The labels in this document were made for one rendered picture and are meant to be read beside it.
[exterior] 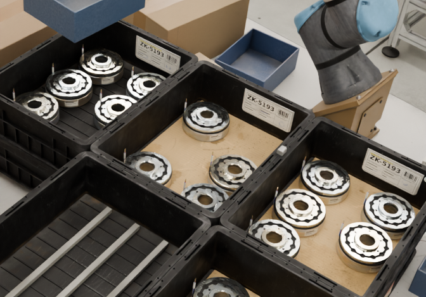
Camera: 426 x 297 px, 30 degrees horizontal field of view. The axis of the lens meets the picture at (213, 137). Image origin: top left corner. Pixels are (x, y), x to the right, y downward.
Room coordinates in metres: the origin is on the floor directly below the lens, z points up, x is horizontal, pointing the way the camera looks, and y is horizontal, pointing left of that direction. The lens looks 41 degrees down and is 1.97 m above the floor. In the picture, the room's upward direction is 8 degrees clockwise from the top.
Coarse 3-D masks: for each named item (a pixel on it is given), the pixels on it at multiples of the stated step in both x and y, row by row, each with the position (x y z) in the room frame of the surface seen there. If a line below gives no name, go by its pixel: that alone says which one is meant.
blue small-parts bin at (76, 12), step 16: (32, 0) 1.32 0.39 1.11; (48, 0) 1.30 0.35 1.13; (64, 0) 1.40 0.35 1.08; (80, 0) 1.41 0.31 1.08; (96, 0) 1.42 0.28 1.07; (112, 0) 1.34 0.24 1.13; (128, 0) 1.38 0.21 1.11; (144, 0) 1.42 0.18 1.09; (48, 16) 1.30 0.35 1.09; (64, 16) 1.27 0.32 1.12; (80, 16) 1.27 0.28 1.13; (96, 16) 1.31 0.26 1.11; (112, 16) 1.34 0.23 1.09; (64, 32) 1.27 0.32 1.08; (80, 32) 1.27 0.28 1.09
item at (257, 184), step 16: (336, 128) 1.29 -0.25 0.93; (368, 144) 1.26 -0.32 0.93; (400, 160) 1.23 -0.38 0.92; (224, 224) 0.97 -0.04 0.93; (416, 224) 1.05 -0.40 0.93; (256, 240) 0.95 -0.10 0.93; (400, 240) 1.00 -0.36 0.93; (288, 256) 0.92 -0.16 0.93; (400, 256) 0.97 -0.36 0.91; (384, 272) 0.92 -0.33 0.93; (336, 288) 0.87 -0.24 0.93; (368, 288) 0.88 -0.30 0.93
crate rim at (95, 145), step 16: (208, 64) 1.45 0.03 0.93; (176, 80) 1.37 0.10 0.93; (240, 80) 1.41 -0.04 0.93; (160, 96) 1.31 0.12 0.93; (272, 96) 1.37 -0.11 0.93; (304, 112) 1.33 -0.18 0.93; (112, 128) 1.19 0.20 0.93; (304, 128) 1.28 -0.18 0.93; (96, 144) 1.13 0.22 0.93; (288, 144) 1.22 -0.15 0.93; (112, 160) 1.10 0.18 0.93; (272, 160) 1.16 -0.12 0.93; (144, 176) 1.07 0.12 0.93; (256, 176) 1.11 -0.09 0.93; (240, 192) 1.06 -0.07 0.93; (192, 208) 1.00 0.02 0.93; (224, 208) 1.01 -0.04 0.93
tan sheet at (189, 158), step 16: (176, 128) 1.33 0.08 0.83; (240, 128) 1.37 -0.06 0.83; (256, 128) 1.37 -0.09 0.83; (160, 144) 1.27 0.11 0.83; (176, 144) 1.28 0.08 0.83; (192, 144) 1.29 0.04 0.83; (208, 144) 1.30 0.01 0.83; (224, 144) 1.30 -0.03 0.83; (240, 144) 1.31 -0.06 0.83; (256, 144) 1.32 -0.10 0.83; (272, 144) 1.33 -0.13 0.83; (176, 160) 1.23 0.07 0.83; (192, 160) 1.24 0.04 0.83; (208, 160) 1.24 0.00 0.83; (256, 160) 1.27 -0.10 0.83; (176, 176) 1.18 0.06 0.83; (192, 176) 1.19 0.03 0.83; (176, 192) 1.14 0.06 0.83
